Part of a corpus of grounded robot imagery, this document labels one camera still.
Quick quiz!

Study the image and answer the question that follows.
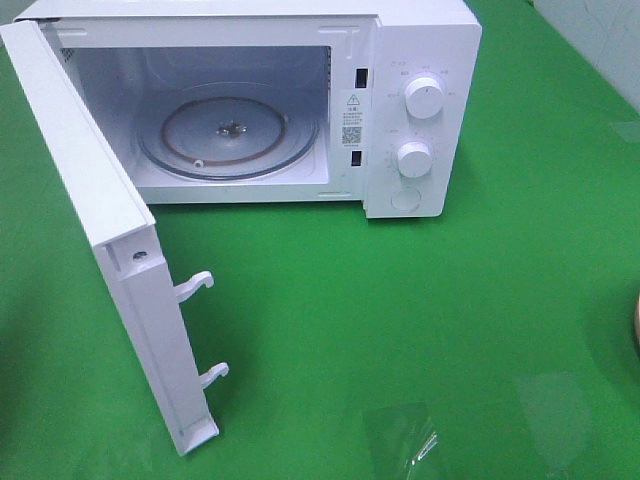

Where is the pink round plate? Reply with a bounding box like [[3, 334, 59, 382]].
[[632, 294, 640, 350]]

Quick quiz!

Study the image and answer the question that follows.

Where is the round white door button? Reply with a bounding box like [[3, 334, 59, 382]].
[[391, 187, 422, 212]]

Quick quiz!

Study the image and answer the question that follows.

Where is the clear tape patch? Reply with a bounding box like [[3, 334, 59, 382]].
[[515, 372, 592, 469], [363, 402, 448, 479]]

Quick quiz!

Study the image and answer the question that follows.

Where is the white microwave knob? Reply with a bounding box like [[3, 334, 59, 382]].
[[404, 75, 444, 120], [397, 141, 433, 178]]

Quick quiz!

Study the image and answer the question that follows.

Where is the glass microwave turntable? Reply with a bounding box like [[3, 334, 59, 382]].
[[139, 82, 328, 181]]

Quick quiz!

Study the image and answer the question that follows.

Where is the white microwave oven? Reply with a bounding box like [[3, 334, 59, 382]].
[[7, 1, 482, 218]]

